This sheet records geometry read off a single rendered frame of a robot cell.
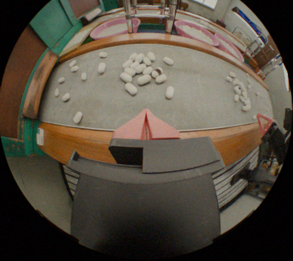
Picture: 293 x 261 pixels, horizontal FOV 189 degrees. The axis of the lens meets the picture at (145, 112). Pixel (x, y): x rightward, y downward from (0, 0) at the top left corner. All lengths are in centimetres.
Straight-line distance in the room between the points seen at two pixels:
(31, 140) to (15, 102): 17
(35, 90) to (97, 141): 35
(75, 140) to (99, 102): 12
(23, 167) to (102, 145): 127
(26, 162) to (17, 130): 93
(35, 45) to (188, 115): 66
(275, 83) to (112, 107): 494
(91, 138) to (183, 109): 23
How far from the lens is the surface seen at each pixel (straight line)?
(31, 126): 49
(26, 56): 53
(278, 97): 482
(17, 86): 49
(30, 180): 145
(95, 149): 21
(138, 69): 24
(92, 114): 25
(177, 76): 26
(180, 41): 37
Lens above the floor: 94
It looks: 77 degrees down
